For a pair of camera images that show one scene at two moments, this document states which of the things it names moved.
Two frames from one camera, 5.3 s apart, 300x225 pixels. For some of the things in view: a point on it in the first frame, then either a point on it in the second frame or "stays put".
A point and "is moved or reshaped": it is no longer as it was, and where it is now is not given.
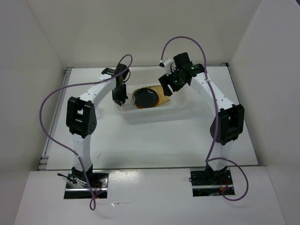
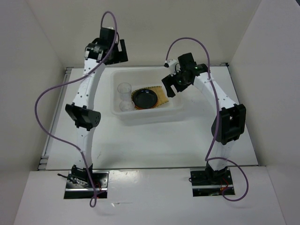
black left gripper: [117, 99] to [122, 56]
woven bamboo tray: [163, 98] stays put
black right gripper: [165, 80] stays put
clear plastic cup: [97, 109] is moved or reshaped
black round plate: [146, 97] stays put
